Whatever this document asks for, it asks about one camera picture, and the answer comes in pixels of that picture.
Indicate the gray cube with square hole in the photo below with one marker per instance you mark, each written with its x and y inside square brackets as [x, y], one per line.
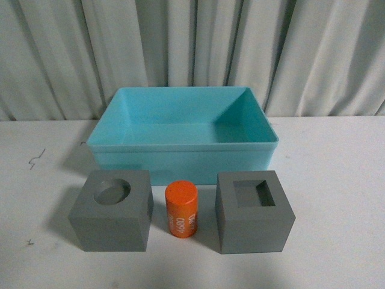
[253, 213]

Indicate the gray cube with round hole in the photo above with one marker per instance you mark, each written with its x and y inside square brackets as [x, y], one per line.
[113, 211]

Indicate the light blue plastic box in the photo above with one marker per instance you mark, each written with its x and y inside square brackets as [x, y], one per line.
[189, 133]

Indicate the orange cylinder with white numbers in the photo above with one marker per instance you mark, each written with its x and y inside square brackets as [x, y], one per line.
[182, 208]

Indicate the white pleated curtain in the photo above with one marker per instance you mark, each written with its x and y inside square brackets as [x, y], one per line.
[64, 60]

